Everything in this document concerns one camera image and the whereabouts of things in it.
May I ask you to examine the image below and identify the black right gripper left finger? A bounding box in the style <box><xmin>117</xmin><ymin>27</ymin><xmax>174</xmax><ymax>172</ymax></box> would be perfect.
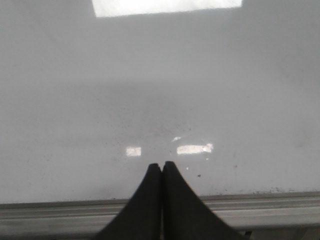
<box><xmin>93</xmin><ymin>163</ymin><xmax>162</xmax><ymax>240</ymax></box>

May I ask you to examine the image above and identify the white whiteboard with aluminium frame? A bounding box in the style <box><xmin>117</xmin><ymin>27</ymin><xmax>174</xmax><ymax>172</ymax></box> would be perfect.
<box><xmin>0</xmin><ymin>0</ymin><xmax>320</xmax><ymax>239</ymax></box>

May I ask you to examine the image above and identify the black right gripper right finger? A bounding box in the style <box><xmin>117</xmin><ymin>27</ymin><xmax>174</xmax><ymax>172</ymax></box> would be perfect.
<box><xmin>162</xmin><ymin>161</ymin><xmax>246</xmax><ymax>240</ymax></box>

